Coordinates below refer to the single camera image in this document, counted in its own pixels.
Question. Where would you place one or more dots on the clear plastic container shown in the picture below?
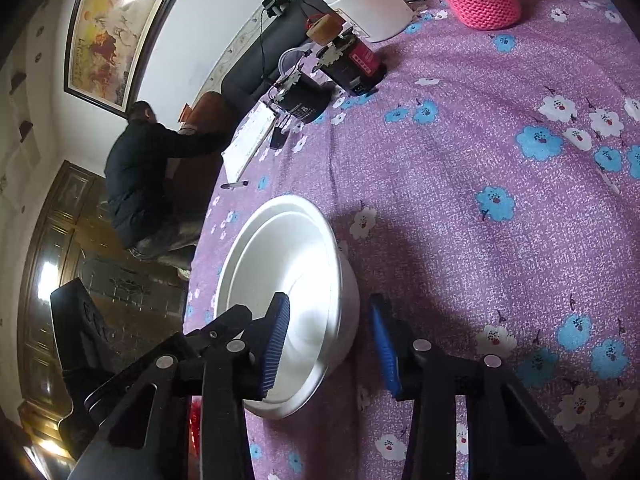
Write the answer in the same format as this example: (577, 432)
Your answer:
(292, 62)

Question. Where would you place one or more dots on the wooden glass-panel doors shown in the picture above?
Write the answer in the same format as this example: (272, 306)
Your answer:
(50, 240)

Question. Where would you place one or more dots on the black tin jar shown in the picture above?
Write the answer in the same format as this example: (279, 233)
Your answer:
(305, 100)

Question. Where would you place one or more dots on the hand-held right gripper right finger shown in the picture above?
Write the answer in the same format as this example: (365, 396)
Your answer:
(385, 350)

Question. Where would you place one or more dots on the dark bottle with cork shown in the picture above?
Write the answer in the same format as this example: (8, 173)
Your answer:
(357, 65)

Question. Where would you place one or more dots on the dark pen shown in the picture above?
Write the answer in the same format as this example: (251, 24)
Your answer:
(234, 185)

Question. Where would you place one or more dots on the white paper booklet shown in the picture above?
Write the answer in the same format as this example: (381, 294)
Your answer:
(247, 140)

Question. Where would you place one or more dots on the black leather sofa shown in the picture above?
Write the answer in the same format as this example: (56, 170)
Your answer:
(250, 70)

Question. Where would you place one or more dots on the brown armchair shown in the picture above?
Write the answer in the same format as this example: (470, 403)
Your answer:
(210, 110)

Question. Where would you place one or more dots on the white plastic jar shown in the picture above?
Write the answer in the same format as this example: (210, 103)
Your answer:
(370, 0)

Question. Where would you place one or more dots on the large white bowl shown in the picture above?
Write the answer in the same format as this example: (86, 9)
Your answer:
(295, 260)

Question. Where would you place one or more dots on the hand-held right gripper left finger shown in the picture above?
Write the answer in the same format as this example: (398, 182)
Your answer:
(275, 345)

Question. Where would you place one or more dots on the small black device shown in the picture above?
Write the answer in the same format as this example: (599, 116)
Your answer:
(278, 138)

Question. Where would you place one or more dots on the black camera device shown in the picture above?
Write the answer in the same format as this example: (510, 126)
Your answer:
(272, 4)

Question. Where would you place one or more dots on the framed horse painting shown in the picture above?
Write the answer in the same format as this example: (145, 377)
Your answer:
(110, 25)

